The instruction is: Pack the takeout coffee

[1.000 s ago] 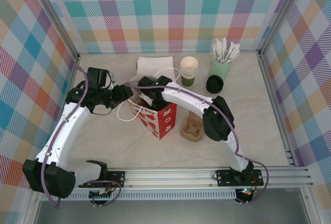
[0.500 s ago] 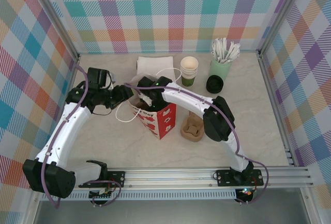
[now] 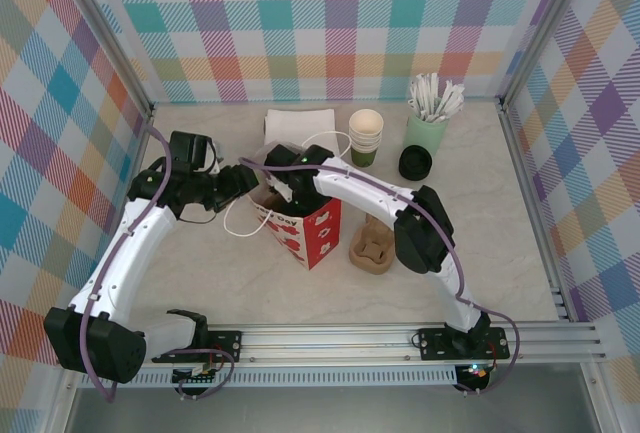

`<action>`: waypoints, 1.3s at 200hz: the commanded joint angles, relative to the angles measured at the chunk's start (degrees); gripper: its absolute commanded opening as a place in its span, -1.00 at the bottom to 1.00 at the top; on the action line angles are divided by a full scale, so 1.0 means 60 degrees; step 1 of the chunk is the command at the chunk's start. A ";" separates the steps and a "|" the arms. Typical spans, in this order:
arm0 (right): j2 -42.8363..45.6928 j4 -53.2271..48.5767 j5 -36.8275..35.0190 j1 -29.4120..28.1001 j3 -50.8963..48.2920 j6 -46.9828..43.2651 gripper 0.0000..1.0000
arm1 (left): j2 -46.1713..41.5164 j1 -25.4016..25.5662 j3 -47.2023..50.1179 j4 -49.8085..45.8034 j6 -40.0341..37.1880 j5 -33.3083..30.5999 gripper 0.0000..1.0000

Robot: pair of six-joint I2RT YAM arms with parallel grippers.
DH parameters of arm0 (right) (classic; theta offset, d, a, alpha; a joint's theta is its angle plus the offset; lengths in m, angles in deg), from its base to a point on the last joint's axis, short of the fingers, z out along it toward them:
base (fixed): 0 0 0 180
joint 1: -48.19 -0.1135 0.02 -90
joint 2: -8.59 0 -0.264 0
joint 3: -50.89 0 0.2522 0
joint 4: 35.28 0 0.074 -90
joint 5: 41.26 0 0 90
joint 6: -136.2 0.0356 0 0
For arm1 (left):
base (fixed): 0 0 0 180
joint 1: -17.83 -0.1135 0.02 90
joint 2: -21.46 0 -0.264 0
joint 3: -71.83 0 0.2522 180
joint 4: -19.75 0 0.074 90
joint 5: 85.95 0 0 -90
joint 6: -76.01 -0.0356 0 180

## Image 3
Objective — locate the red white paper bag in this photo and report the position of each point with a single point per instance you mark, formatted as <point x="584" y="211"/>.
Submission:
<point x="320" y="233"/>

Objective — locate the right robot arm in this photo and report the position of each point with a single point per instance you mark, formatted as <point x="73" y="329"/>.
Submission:
<point x="360" y="188"/>

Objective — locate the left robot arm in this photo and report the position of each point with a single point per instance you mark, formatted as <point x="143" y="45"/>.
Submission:
<point x="130" y="248"/>

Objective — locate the white napkin stack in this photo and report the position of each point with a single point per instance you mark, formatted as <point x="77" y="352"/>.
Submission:
<point x="300" y="125"/>

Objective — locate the brown pulp carrier stack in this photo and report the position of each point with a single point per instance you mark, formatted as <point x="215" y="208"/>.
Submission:
<point x="370" y="253"/>

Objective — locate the paper cup stack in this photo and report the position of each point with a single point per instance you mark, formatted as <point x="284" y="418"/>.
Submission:
<point x="366" y="133"/>

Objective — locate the black cup lid stack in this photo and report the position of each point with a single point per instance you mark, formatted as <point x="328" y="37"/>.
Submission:
<point x="416" y="163"/>

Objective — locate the mint green holder cup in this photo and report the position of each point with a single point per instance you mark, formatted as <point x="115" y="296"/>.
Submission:
<point x="425" y="135"/>

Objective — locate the white wrapped stirrer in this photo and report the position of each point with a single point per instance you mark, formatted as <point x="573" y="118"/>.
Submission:
<point x="417" y="100"/>
<point x="455" y="103"/>
<point x="445" y="98"/>
<point x="433" y="88"/>
<point x="425" y="95"/>

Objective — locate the small controller board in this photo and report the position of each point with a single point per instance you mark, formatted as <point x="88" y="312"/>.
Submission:
<point x="197" y="377"/>
<point x="474" y="375"/>

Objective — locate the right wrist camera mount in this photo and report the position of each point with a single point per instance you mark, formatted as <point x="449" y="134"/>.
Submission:
<point x="281" y="188"/>

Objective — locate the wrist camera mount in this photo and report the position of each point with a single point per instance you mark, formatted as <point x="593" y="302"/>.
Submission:
<point x="281" y="188"/>
<point x="216" y="153"/>

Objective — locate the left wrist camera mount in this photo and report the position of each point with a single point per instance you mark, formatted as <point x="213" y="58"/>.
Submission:
<point x="216" y="153"/>

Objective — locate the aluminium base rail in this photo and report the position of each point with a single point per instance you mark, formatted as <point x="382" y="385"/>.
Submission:
<point x="325" y="343"/>

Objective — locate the aluminium frame post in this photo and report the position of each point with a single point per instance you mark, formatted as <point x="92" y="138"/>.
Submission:
<point x="110" y="43"/>
<point x="540" y="38"/>

